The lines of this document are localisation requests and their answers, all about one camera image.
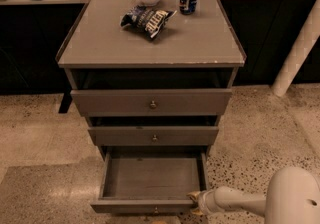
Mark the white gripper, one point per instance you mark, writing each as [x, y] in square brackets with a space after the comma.
[208, 201]

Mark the grey bottom drawer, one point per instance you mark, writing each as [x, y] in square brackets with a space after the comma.
[151, 179]

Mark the grey drawer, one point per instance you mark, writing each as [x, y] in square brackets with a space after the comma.
[151, 179]
[153, 135]
[151, 102]

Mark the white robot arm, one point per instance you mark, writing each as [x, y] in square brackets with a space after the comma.
[293, 197]

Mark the grey middle drawer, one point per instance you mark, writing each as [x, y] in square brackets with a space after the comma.
[153, 135]

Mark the grey drawer cabinet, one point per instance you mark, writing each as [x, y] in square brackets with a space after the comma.
[197, 51]

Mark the grey top drawer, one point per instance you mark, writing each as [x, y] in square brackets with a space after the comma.
[151, 102]

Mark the blue white chip bag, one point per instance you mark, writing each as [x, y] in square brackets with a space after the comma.
[148, 20]

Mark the white diagonal pole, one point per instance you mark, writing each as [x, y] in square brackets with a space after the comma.
[299, 52]

